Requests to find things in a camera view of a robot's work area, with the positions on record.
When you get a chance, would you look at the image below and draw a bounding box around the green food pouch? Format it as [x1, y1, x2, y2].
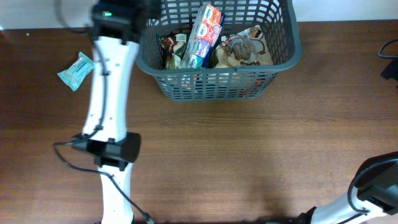
[157, 33, 188, 70]

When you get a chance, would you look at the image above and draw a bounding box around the beige dried mushroom bag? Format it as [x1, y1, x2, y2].
[210, 25, 273, 68]

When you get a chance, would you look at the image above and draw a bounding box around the multicolour tissue pack bundle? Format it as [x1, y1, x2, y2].
[181, 4, 226, 69]

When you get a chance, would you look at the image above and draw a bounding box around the mint green snack bar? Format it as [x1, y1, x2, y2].
[57, 52, 95, 91]

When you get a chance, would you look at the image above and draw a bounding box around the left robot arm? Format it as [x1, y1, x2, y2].
[53, 0, 161, 223]

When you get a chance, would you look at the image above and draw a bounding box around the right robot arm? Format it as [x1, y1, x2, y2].
[294, 152, 397, 224]

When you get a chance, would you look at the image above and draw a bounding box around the grey plastic lattice basket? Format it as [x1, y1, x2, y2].
[136, 0, 302, 101]

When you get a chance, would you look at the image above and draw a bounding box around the black cable at table edge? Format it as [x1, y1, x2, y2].
[377, 38, 398, 82]

